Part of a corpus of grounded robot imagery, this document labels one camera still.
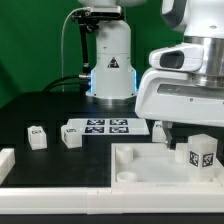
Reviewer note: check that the white square tabletop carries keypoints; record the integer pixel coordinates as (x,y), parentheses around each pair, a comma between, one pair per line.
(141,165)

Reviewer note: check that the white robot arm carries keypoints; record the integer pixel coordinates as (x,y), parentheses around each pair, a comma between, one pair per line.
(201,21)

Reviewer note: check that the AprilTag base sheet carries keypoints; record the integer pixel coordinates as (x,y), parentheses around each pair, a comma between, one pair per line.
(109,126)

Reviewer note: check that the white U-shaped obstacle fence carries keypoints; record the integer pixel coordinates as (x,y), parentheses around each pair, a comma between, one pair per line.
(115,200)

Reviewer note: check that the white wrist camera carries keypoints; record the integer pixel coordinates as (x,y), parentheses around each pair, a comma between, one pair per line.
(186,57)

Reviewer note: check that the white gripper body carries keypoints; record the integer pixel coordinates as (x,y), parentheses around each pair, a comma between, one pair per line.
(171,96)

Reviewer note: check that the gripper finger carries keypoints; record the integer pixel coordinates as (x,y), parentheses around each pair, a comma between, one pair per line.
(166,128)

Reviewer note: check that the black camera on stand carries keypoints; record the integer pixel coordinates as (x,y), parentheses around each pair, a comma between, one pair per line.
(88,19)

